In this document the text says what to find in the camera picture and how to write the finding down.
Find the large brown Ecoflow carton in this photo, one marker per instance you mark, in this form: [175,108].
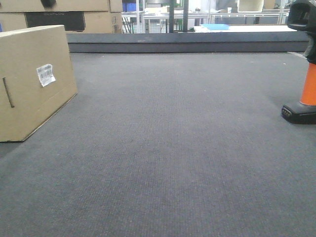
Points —
[77,16]

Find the blue plastic tray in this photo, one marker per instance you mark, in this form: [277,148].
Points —
[216,27]

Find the white shelving rack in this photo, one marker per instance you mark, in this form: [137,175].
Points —
[249,18]

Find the small brown cardboard package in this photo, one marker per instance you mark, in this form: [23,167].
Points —
[36,79]

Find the white plastic bin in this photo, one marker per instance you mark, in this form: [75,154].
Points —
[253,6]

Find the black vertical post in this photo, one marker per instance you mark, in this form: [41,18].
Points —
[171,16]

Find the blue plastic crate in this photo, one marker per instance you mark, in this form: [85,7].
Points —
[129,7]

